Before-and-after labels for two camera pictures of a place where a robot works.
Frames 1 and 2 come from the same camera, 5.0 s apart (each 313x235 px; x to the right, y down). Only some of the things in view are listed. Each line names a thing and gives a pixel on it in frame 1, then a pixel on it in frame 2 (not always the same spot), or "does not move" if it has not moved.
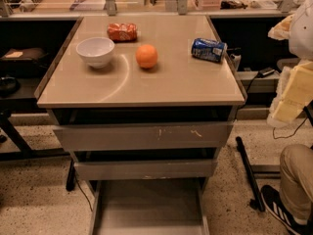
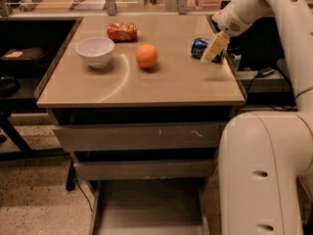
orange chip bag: (122, 31) does not move
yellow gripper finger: (282, 30) -> (217, 46)
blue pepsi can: (208, 50) does not move
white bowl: (96, 51) does not move
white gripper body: (302, 33) -> (227, 21)
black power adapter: (265, 71) does not move
